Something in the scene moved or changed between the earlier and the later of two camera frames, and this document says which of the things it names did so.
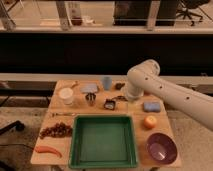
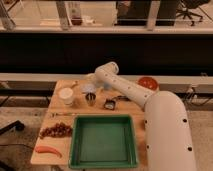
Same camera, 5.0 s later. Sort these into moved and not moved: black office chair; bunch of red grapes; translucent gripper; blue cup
Moved: translucent gripper
Not moved: black office chair; blue cup; bunch of red grapes
